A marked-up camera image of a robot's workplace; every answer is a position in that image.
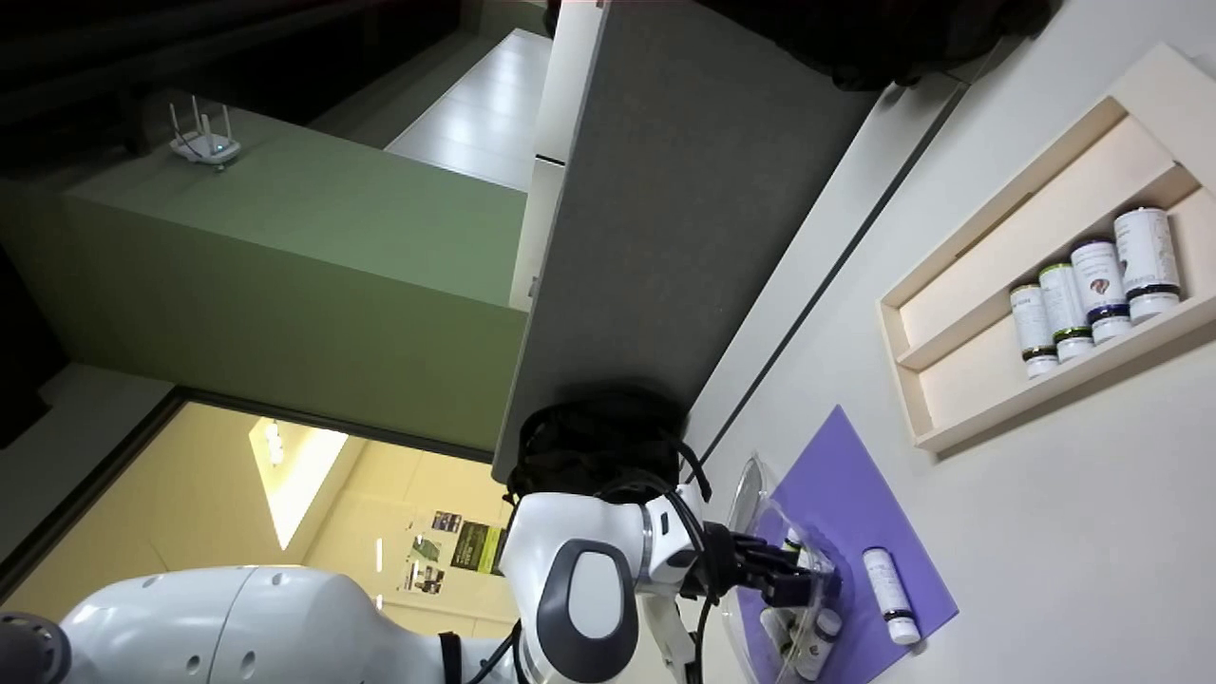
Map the white bottle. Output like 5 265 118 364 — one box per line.
1012 285 1055 379
1036 264 1094 363
1113 207 1183 323
780 527 810 558
814 610 845 641
862 549 919 650
1070 240 1128 342

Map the wooden tray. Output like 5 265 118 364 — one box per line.
881 47 1216 458

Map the white bottle on mat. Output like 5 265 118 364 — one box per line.
862 549 919 650

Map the clear plastic container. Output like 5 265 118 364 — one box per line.
760 513 841 684

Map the grey desk partition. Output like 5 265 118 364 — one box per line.
494 0 874 469

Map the green cabinet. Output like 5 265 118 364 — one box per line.
63 113 524 449

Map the white bottle in tray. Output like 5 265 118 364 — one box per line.
1113 207 1183 323
1012 285 1055 379
1070 240 1128 342
1036 264 1094 363

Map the purple mat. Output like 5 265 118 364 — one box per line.
748 412 959 684

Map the black backpack near left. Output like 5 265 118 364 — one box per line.
505 389 710 502

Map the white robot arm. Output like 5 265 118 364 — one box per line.
0 489 828 684

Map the white wifi router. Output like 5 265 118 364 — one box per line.
168 104 244 170

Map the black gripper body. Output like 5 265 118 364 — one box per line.
688 521 795 602

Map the clear container lid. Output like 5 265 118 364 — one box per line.
728 458 769 534

